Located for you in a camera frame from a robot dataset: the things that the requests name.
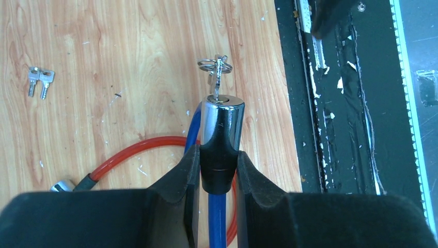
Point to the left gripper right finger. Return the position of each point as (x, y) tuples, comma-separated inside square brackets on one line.
[(268, 216)]

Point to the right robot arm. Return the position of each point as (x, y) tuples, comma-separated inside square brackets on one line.
[(327, 14)]

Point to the aluminium frame rail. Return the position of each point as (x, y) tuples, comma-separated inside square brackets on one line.
[(415, 24)]

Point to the blue cable lock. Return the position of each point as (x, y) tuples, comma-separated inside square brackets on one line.
[(217, 123)]

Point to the red cable lock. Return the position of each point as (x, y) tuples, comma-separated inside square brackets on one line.
[(92, 178)]

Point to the blue lock silver keys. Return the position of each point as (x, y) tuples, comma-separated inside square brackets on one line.
[(216, 68)]

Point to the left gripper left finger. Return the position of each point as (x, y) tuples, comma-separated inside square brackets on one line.
[(163, 215)]

